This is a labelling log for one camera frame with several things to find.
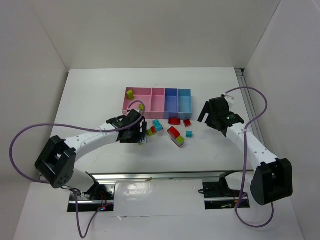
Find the green red cyan lego stack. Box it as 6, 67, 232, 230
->
146, 119, 164, 137

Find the long green lego brick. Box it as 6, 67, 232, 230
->
138, 104, 145, 111

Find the yellow-green lego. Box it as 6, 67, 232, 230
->
126, 89, 134, 101

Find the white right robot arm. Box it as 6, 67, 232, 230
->
197, 95, 293, 206

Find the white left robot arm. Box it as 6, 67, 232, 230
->
35, 109, 147, 200

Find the small red lego brick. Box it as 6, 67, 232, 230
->
183, 119, 192, 127

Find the light blue container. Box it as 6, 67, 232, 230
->
178, 89, 193, 120

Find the small cyan lego brick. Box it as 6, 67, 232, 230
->
185, 130, 193, 138

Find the dark blue container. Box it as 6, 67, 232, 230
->
164, 88, 178, 119

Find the wide red lego brick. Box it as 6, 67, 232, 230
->
168, 117, 181, 125

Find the narrow pink container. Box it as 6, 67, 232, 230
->
150, 88, 165, 119

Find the multicolour lego stack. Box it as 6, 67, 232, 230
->
167, 126, 185, 148

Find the large pink container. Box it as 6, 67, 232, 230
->
122, 87, 152, 119

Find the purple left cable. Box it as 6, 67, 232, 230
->
9, 100, 146, 239

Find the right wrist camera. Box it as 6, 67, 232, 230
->
221, 93, 235, 109

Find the aluminium side rail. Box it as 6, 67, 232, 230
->
234, 68, 265, 145

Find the aluminium front rail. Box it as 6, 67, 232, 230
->
91, 170, 241, 183

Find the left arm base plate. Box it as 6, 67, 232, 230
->
75, 181, 116, 213

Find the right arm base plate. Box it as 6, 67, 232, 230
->
198, 182, 240, 210

